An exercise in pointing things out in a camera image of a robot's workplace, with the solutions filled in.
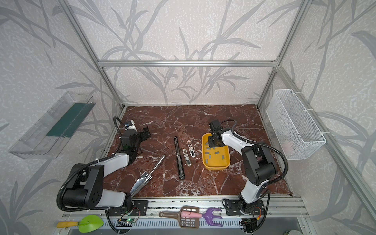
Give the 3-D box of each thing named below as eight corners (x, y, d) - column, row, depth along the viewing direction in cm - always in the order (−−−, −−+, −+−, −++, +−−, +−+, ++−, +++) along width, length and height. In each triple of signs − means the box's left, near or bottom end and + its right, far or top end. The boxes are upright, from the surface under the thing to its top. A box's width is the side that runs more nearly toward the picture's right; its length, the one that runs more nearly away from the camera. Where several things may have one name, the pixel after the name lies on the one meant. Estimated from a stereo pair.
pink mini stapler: (192, 158, 93) (191, 154, 89) (187, 144, 100) (187, 140, 95) (195, 157, 94) (195, 153, 90) (190, 143, 100) (190, 139, 96)
